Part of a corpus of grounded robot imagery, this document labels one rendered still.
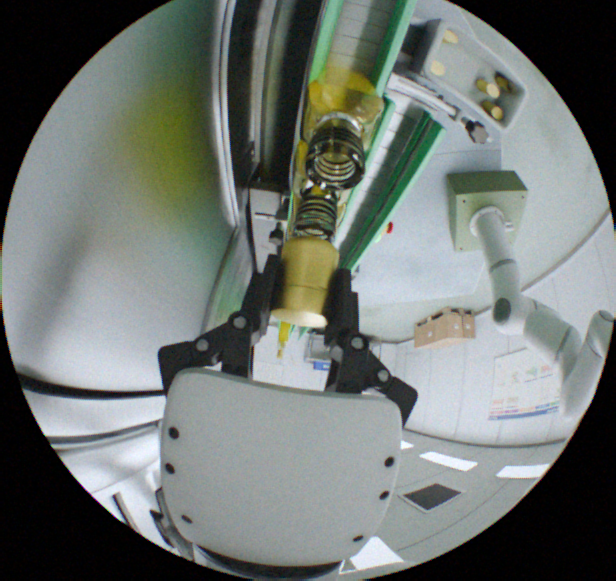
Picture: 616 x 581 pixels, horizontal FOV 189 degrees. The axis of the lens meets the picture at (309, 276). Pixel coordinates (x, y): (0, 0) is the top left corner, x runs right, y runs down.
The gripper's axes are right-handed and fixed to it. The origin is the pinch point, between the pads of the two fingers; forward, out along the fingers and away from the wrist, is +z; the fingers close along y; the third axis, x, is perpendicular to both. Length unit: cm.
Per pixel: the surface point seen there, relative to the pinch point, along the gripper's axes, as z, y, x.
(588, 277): 59, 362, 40
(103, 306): -4.3, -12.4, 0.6
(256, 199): 36.0, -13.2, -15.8
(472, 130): 14.8, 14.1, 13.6
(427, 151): 21.2, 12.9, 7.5
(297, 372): 147, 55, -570
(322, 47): 18.4, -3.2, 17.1
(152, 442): -14.2, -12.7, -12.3
